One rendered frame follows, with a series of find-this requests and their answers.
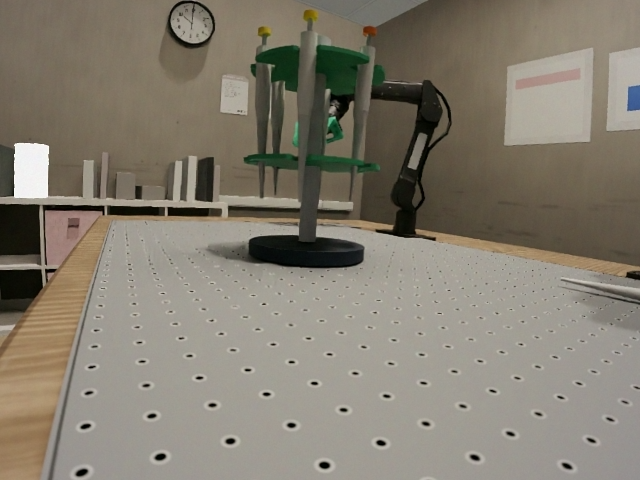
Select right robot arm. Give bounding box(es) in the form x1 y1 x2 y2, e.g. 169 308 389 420
330 80 443 241

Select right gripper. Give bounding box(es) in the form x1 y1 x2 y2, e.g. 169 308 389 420
293 106 344 147

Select grey pipette with blue button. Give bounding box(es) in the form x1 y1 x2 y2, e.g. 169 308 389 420
318 89 331 204

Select grey pipette with red button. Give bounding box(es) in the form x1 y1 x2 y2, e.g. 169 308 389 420
270 81 285 196

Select grey pipette with yellow button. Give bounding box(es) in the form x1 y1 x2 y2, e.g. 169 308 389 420
580 281 640 301
255 27 272 199
297 10 318 202

